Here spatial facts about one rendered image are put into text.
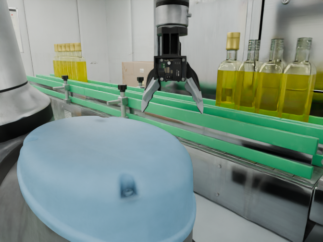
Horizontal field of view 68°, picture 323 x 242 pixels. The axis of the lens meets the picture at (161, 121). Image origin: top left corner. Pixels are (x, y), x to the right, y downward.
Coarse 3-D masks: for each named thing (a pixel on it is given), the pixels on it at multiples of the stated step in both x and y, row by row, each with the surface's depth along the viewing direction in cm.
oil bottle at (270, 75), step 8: (264, 64) 58; (272, 64) 56; (280, 64) 55; (264, 72) 58; (272, 72) 56; (280, 72) 55; (264, 80) 58; (272, 80) 57; (280, 80) 56; (264, 88) 58; (272, 88) 57; (280, 88) 56; (256, 96) 60; (264, 96) 59; (272, 96) 57; (256, 104) 61; (264, 104) 59; (272, 104) 58; (256, 112) 61; (264, 112) 59; (272, 112) 58
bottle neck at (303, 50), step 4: (300, 40) 52; (304, 40) 51; (308, 40) 51; (300, 44) 52; (304, 44) 51; (308, 44) 51; (296, 48) 53; (300, 48) 52; (304, 48) 52; (308, 48) 52; (296, 52) 53; (300, 52) 52; (304, 52) 52; (308, 52) 52; (296, 56) 53; (300, 56) 52; (304, 56) 52; (308, 56) 52
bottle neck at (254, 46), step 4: (248, 40) 61; (252, 40) 60; (256, 40) 59; (260, 40) 60; (248, 44) 61; (252, 44) 60; (256, 44) 60; (248, 48) 61; (252, 48) 60; (256, 48) 60; (248, 52) 61; (252, 52) 60; (256, 52) 60; (248, 56) 61; (252, 56) 60; (256, 56) 60
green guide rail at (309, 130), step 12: (72, 84) 128; (84, 84) 118; (132, 96) 91; (180, 108) 75; (192, 108) 71; (204, 108) 68; (216, 108) 66; (240, 120) 60; (252, 120) 58; (264, 120) 56; (276, 120) 54; (300, 132) 51; (312, 132) 49
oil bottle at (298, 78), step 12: (300, 60) 52; (288, 72) 53; (300, 72) 52; (312, 72) 52; (288, 84) 54; (300, 84) 52; (312, 84) 53; (288, 96) 54; (300, 96) 52; (288, 108) 55; (300, 108) 53; (300, 120) 54
